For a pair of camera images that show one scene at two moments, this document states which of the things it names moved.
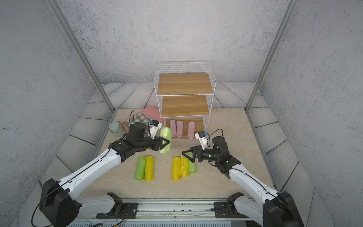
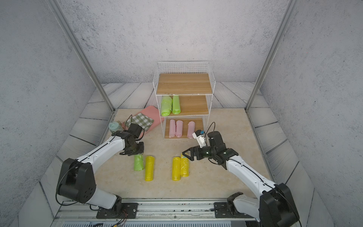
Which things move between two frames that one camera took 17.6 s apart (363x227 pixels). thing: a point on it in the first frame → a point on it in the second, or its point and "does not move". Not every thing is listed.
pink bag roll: x=173 y=127 does not move
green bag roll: x=192 y=166 → x=176 y=107
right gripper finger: x=193 y=149 does not move
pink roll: x=191 y=130 does not move
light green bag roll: x=166 y=133 → x=166 y=105
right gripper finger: x=189 y=155 does not move
